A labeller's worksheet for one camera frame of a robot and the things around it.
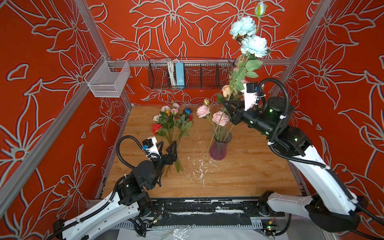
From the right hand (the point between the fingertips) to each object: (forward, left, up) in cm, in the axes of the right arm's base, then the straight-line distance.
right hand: (221, 101), depth 54 cm
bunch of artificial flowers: (+24, +24, -43) cm, 55 cm away
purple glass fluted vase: (+1, -4, -41) cm, 41 cm away
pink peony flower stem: (+5, -2, -16) cm, 17 cm away
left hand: (-6, +21, -19) cm, 28 cm away
